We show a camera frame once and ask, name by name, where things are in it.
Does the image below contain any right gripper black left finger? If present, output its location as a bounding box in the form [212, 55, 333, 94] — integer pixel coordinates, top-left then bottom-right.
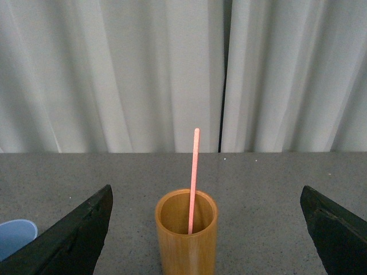
[1, 184, 113, 274]

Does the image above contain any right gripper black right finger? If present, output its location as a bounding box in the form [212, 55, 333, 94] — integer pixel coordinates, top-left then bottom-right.
[300, 186, 366, 274]

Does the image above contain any pink chopstick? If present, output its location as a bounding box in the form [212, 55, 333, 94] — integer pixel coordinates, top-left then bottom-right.
[188, 128, 200, 234]

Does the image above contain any blue cup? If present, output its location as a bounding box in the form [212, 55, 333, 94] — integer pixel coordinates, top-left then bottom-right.
[1, 219, 38, 261]

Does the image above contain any bamboo chopstick holder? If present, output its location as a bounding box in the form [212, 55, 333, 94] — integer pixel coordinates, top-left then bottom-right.
[155, 189, 218, 274]

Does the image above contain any white curtain left panel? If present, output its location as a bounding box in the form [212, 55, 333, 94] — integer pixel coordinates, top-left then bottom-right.
[1, 1, 232, 153]

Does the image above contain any white curtain panel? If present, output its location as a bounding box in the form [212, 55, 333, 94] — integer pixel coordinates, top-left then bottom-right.
[221, 1, 366, 152]
[1, 1, 232, 153]

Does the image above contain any white curtain right panel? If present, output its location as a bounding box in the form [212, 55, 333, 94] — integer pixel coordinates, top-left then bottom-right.
[221, 1, 366, 152]

